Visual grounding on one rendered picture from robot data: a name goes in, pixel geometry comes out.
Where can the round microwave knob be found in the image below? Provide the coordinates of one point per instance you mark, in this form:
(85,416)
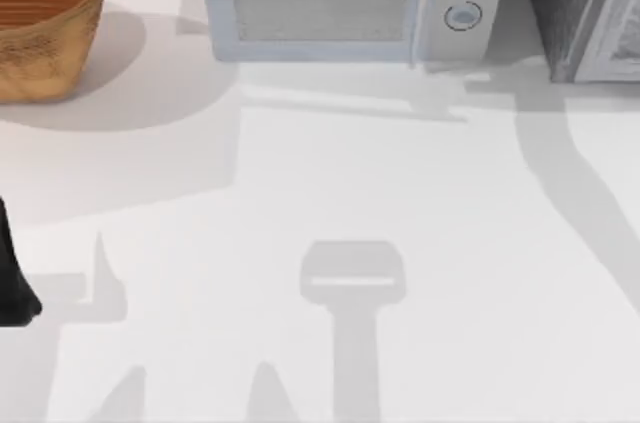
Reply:
(463,16)

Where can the brown woven basket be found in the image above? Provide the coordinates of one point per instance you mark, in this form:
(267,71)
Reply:
(45,58)

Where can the pale microwave oven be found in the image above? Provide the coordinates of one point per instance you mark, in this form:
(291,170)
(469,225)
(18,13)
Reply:
(492,3)

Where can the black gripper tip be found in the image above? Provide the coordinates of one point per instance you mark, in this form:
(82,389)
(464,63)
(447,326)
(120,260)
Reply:
(12,288)

